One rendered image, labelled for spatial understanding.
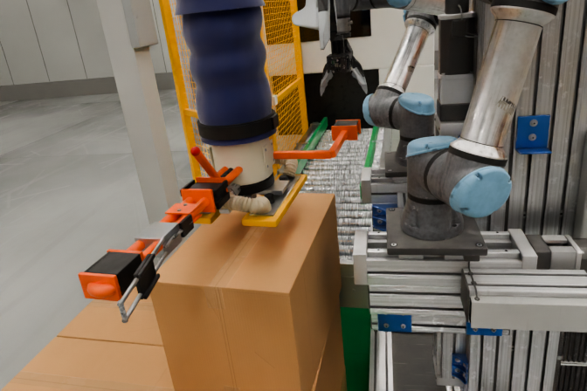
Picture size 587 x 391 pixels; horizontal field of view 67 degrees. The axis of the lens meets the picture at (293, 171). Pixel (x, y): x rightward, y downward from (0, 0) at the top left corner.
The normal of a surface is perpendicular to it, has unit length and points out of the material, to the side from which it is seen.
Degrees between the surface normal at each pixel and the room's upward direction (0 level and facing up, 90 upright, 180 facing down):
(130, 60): 90
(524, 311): 90
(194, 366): 90
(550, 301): 0
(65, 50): 90
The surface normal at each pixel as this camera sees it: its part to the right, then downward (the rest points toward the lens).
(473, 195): 0.26, 0.43
